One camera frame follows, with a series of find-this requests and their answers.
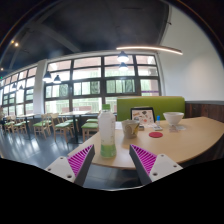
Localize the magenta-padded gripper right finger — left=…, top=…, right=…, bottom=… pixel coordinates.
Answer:
left=128, top=144, right=184, bottom=186

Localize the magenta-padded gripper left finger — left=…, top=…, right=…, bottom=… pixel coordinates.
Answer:
left=44, top=144, right=96, bottom=187

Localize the white green-capped drink bottle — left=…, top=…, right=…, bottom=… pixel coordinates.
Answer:
left=97, top=103, right=118, bottom=159

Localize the flat round red coaster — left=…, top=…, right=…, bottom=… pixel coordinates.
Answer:
left=148, top=131, right=164, bottom=139

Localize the cream patterned paper cup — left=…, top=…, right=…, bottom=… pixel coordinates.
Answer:
left=121, top=119, right=141, bottom=139

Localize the small white box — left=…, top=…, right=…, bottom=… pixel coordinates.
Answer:
left=152, top=123, right=164, bottom=132

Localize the group of green-seated wooden chairs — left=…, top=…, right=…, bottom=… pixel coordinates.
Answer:
left=2, top=113, right=99, bottom=143

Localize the black-framed picture stand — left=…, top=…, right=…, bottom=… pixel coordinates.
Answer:
left=130, top=106, right=157, bottom=127

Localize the wooden dining table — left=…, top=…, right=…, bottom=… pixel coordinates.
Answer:
left=58, top=111, right=90, bottom=144

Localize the small paper receipt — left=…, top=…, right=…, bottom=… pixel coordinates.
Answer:
left=168, top=124, right=187, bottom=132

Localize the white ceramic bowl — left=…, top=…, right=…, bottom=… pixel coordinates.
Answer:
left=162, top=111, right=185, bottom=127

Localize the green upholstered bench backrest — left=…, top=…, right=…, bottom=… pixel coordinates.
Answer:
left=116, top=96, right=186, bottom=122

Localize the curved strip ceiling light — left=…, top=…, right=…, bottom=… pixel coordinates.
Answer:
left=115, top=45, right=184, bottom=56

